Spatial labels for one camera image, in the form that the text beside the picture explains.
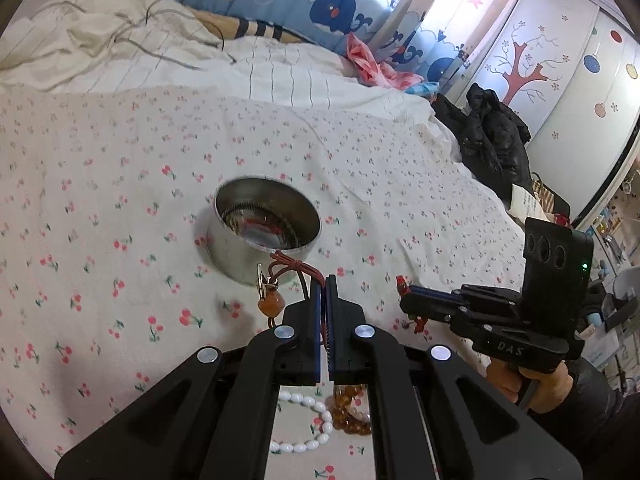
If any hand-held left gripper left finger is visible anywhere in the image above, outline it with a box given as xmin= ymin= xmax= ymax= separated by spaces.
xmin=54 ymin=275 xmax=323 ymax=480

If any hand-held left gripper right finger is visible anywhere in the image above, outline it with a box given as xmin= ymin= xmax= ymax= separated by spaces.
xmin=325 ymin=275 xmax=586 ymax=480

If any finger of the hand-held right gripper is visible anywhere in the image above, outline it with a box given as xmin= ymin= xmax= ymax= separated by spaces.
xmin=406 ymin=283 xmax=473 ymax=303
xmin=399 ymin=293 xmax=468 ymax=323

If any red knotted cord bracelet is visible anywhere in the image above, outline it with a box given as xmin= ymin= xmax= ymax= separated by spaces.
xmin=394 ymin=275 xmax=430 ymax=337

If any white bead bracelet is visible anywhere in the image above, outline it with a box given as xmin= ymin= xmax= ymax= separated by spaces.
xmin=269 ymin=389 xmax=335 ymax=456

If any red cord pendant necklace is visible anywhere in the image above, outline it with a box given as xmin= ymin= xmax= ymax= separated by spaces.
xmin=256 ymin=251 xmax=322 ymax=319

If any amber bead bracelet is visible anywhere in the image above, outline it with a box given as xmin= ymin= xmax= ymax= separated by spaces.
xmin=327 ymin=384 xmax=372 ymax=436

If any round metal tin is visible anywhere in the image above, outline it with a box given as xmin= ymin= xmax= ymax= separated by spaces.
xmin=206 ymin=175 xmax=323 ymax=288

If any person's right forearm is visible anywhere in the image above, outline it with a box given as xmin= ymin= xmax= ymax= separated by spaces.
xmin=527 ymin=354 xmax=633 ymax=463

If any person's right hand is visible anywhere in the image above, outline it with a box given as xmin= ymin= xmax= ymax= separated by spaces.
xmin=487 ymin=359 xmax=572 ymax=414

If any cluttered side table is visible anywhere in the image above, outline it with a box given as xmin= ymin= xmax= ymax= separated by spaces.
xmin=582 ymin=167 xmax=640 ymax=388

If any white paper bag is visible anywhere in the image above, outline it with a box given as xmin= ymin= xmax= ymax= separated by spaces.
xmin=510 ymin=185 xmax=547 ymax=224

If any brown woven bag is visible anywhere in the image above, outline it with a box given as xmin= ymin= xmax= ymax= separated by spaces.
xmin=530 ymin=172 xmax=572 ymax=227

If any black jacket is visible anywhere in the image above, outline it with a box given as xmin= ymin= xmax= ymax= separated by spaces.
xmin=432 ymin=82 xmax=534 ymax=212

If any white wardrobe with tree decal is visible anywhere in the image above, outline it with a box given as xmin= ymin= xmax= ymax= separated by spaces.
xmin=444 ymin=0 xmax=640 ymax=227

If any light blue cloth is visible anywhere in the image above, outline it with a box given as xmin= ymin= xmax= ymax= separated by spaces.
xmin=402 ymin=81 xmax=442 ymax=99

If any pink cloth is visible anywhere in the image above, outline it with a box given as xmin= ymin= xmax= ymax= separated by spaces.
xmin=344 ymin=32 xmax=427 ymax=92

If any cherry print blanket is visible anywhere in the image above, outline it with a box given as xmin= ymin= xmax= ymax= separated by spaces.
xmin=0 ymin=84 xmax=543 ymax=480

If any white striped quilt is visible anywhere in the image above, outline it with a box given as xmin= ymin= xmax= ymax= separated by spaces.
xmin=0 ymin=0 xmax=452 ymax=162

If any brown striped pillow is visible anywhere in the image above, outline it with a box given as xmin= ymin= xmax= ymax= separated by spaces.
xmin=191 ymin=8 xmax=312 ymax=46

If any black cable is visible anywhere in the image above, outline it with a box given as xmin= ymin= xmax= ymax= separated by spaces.
xmin=115 ymin=12 xmax=240 ymax=70
xmin=30 ymin=0 xmax=168 ymax=28

